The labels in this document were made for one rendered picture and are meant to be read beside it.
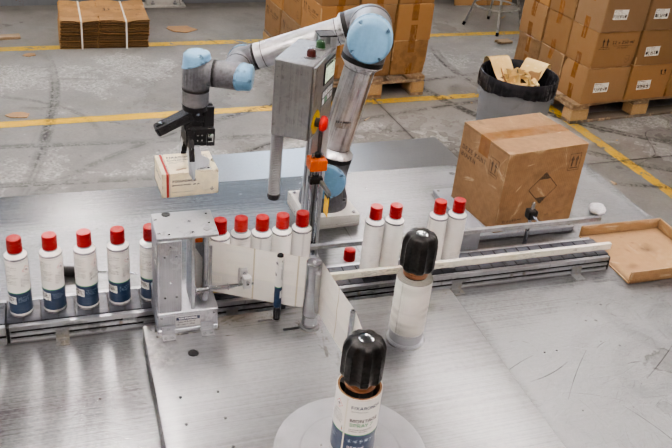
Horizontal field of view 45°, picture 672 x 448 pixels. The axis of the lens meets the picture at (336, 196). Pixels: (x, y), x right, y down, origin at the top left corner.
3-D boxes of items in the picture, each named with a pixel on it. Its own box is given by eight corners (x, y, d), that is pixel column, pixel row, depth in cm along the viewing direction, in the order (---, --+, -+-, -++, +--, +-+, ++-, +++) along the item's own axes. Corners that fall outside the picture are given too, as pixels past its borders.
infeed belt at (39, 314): (7, 337, 189) (6, 323, 187) (8, 315, 196) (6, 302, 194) (605, 264, 241) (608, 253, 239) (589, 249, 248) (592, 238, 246)
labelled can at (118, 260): (110, 307, 196) (106, 235, 186) (108, 295, 200) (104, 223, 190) (132, 305, 198) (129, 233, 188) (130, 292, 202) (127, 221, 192)
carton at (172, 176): (162, 198, 230) (161, 174, 226) (154, 178, 240) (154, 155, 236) (218, 192, 236) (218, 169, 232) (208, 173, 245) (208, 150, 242)
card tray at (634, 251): (628, 284, 235) (632, 272, 233) (578, 236, 256) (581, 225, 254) (711, 273, 244) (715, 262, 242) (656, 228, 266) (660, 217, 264)
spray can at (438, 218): (425, 271, 222) (436, 206, 212) (417, 260, 226) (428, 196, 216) (442, 269, 224) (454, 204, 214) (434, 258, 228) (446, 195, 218)
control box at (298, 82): (269, 134, 194) (274, 58, 185) (293, 109, 209) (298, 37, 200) (310, 142, 192) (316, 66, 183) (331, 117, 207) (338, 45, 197)
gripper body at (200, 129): (214, 148, 231) (216, 108, 225) (184, 150, 228) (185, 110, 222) (208, 136, 237) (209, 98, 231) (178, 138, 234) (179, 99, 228)
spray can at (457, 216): (443, 269, 224) (455, 205, 214) (435, 259, 228) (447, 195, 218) (460, 267, 225) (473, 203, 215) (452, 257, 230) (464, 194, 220)
